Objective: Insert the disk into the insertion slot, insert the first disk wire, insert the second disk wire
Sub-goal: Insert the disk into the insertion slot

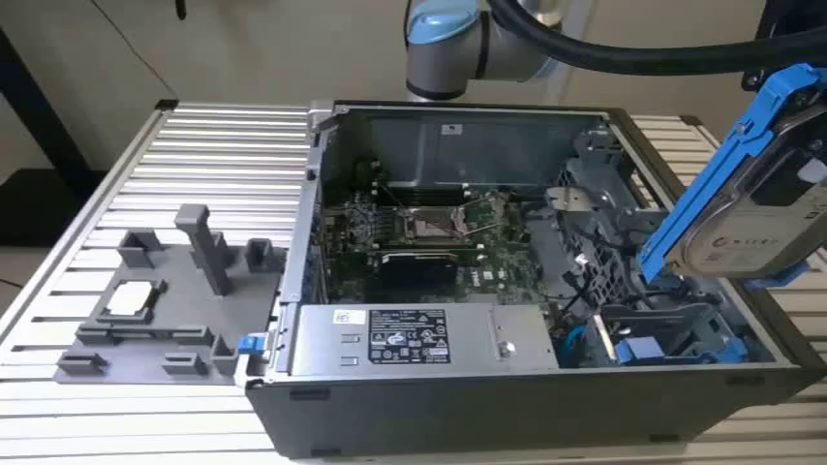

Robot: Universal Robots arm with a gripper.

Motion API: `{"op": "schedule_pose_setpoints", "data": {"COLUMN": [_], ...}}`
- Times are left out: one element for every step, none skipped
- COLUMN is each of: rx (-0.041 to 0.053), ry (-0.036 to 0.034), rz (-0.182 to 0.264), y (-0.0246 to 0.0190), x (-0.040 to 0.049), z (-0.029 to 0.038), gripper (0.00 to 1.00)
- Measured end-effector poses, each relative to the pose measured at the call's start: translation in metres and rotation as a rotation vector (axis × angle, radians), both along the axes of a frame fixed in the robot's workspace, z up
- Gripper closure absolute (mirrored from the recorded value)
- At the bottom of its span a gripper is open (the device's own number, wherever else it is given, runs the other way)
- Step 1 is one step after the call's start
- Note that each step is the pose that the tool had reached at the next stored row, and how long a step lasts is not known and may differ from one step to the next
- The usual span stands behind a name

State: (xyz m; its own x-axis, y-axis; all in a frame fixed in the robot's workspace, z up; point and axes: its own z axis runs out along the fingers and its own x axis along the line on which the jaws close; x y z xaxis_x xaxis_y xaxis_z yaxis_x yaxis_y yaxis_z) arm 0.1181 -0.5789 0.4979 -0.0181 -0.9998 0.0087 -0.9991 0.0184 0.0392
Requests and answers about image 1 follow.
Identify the CPU socket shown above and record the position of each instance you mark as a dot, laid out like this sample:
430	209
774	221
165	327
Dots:
430	224

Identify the silver power supply unit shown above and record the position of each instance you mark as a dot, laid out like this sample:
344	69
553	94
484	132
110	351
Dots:
426	339

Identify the silver CPU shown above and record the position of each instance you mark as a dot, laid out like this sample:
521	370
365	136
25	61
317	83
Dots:
132	297

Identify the green motherboard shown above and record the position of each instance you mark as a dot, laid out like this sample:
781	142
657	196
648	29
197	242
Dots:
510	271

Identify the hard disk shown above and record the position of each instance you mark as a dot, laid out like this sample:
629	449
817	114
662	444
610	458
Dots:
730	227

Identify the grey parts rack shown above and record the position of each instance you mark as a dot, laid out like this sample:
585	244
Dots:
176	310

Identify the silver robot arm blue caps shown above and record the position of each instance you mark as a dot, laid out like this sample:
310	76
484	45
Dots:
446	53

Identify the blue case latch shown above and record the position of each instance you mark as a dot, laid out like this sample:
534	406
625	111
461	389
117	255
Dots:
252	345

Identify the seated disk with blue carrier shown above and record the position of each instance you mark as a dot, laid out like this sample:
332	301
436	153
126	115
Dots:
640	350

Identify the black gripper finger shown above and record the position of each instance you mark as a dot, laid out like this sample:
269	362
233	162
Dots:
782	186

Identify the metal disk bay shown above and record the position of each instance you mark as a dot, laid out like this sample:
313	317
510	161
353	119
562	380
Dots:
698	334

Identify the open black PC case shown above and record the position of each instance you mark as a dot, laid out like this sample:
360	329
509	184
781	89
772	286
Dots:
517	412

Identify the black desk frame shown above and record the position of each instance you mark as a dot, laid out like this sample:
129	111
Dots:
39	145

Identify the black graphics card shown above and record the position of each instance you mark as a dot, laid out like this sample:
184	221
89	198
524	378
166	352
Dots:
417	269

